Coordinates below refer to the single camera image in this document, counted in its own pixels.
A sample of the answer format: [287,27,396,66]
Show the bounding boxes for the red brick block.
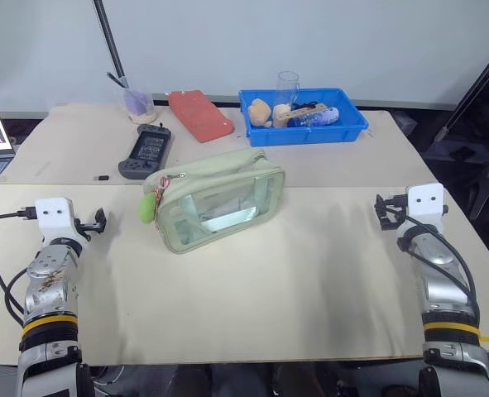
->
[167,89,235,144]

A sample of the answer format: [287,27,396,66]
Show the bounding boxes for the clear plastic cup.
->
[274,70,304,125]

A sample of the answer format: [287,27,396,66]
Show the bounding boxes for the blue plastic bin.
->
[237,87,371,148]

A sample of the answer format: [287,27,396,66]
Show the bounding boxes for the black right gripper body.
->
[386,193,410,231]

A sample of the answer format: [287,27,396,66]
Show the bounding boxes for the green oval zipper charm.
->
[138,192,159,225]

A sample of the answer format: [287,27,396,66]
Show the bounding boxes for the clear beaker purple contents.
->
[106,71,156,125]

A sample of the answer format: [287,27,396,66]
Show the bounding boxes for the wooden ruler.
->
[275,104,328,122]

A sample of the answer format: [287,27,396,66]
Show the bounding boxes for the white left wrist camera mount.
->
[34,197,78,242]

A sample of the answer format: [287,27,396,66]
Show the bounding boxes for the blue white plush toy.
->
[287,106,340,129]

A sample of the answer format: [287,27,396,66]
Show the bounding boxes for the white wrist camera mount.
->
[34,197,78,242]
[405,182,448,232]

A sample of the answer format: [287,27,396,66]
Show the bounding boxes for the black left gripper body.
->
[73,216,98,243]

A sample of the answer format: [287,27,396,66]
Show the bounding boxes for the dark chair base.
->
[450,140,489,224]

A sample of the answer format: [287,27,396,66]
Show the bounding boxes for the grey handheld game controller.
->
[117,122,173,181]

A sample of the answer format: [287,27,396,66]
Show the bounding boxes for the black metal frame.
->
[433,34,489,144]

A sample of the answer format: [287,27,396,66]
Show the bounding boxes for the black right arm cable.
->
[386,205,482,332]

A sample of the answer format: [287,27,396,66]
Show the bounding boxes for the beige small plush toy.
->
[272,103,294,128]

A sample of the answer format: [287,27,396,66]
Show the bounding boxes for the black pole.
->
[92,0,130,90]

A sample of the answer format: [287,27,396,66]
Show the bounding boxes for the tan plush toy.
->
[247,98,275,129]

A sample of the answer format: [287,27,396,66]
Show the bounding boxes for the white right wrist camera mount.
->
[405,182,448,232]

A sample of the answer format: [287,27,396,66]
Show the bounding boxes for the green transparent toiletry pouch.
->
[143,148,287,256]

